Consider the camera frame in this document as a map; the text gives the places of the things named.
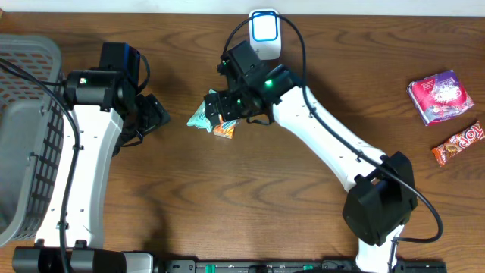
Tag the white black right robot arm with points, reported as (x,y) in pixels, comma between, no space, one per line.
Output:
(379,187)

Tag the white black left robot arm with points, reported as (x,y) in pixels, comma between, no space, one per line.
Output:
(94,103)

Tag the white barcode scanner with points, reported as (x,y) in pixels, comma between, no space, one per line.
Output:
(265,33)

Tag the orange red snack bar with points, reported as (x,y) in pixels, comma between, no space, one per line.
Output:
(458,142)

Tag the pink purple pad package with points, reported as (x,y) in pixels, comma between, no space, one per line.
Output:
(439,97)

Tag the grey plastic basket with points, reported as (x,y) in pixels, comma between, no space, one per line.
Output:
(31,135)

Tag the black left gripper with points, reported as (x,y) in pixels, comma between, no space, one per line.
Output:
(152,112)

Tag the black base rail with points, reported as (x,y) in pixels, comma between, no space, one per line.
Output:
(333,265)

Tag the teal flushable wipes pack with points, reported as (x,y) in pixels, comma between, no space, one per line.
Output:
(199,120)

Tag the orange toilet tissue pack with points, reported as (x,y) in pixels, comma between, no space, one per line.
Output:
(225,129)

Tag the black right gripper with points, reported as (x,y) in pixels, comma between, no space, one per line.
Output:
(213,105)

